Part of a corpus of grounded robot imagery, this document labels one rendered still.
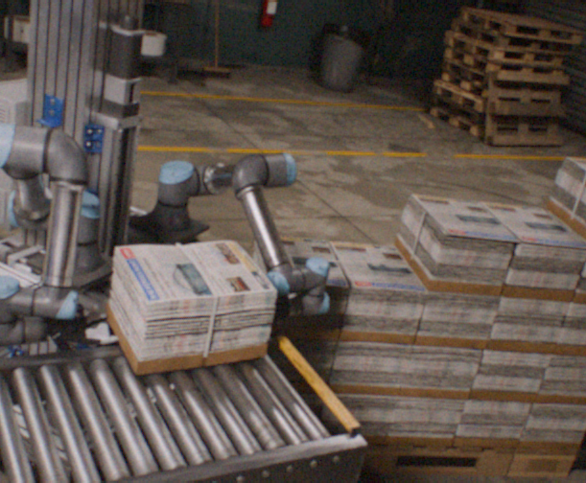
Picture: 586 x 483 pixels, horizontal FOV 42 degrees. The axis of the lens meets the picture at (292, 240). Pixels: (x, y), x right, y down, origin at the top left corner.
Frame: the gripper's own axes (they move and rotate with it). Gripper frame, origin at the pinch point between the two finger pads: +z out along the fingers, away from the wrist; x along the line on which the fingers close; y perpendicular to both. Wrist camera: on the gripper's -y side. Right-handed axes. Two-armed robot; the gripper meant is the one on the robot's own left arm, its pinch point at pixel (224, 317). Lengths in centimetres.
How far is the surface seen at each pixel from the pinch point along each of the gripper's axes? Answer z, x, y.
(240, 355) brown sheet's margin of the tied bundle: 5.9, 22.9, 2.6
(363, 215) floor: -233, -241, -83
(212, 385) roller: 17.3, 31.1, 0.0
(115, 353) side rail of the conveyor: 37.5, 11.4, -0.2
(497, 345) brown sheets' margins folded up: -111, 11, -17
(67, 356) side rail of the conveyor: 50, 10, 0
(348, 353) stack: -56, -6, -25
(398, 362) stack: -75, 0, -27
